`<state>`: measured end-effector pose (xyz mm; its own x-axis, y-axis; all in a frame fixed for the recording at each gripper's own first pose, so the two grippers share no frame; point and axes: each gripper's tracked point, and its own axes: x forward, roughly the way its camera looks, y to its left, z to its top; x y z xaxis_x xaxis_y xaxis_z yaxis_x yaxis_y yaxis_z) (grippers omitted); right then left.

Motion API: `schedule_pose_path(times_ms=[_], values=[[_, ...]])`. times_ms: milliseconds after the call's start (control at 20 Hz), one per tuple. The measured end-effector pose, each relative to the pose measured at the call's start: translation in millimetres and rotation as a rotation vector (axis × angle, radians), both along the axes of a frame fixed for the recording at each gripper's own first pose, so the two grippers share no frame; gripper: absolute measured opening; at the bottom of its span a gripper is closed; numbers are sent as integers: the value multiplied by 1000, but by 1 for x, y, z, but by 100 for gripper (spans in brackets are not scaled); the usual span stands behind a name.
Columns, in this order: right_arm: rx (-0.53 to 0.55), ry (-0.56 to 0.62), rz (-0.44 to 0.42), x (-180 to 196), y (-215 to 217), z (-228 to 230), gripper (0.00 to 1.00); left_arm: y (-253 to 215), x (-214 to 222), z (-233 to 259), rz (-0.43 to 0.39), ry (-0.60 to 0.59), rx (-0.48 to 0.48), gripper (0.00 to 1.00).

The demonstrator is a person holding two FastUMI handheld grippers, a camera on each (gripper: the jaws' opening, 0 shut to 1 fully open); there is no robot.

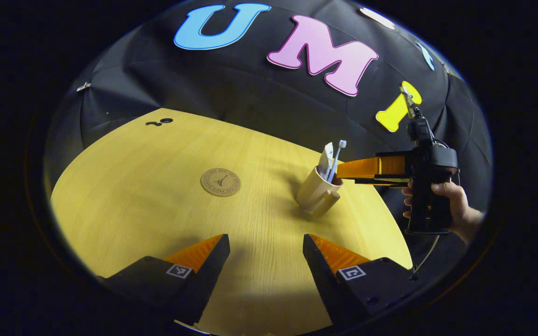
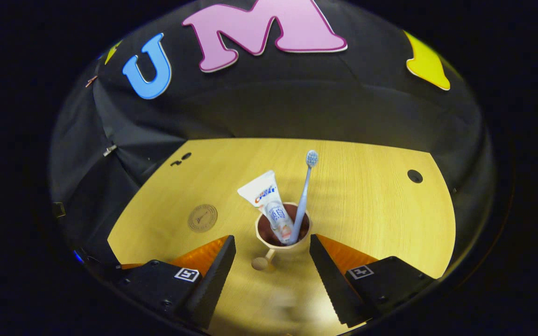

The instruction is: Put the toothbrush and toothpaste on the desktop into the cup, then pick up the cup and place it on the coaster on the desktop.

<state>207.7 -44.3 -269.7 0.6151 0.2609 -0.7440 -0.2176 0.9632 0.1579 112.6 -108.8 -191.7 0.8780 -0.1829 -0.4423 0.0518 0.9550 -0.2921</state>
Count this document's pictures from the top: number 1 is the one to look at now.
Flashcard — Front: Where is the white toothpaste tube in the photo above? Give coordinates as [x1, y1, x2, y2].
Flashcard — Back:
[318, 142, 334, 180]

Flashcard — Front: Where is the round brown coaster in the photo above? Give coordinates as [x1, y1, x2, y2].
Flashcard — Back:
[200, 168, 241, 197]

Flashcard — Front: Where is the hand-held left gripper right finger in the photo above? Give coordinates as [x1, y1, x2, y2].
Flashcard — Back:
[303, 233, 421, 327]

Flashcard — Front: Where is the thin grey cable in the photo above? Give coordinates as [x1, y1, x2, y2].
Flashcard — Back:
[411, 235, 440, 273]

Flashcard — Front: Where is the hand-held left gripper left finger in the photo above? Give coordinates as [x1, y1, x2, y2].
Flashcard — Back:
[99, 233, 231, 327]

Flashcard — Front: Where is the beige cup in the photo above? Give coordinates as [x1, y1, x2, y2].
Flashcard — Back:
[296, 164, 344, 217]

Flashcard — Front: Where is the black backdrop cloth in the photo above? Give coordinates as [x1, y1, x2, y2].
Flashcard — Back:
[44, 0, 494, 262]

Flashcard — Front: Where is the wooden desktop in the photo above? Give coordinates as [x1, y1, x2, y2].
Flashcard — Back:
[50, 108, 413, 336]

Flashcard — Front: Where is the light blue toothbrush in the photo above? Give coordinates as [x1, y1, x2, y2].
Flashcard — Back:
[326, 140, 347, 182]

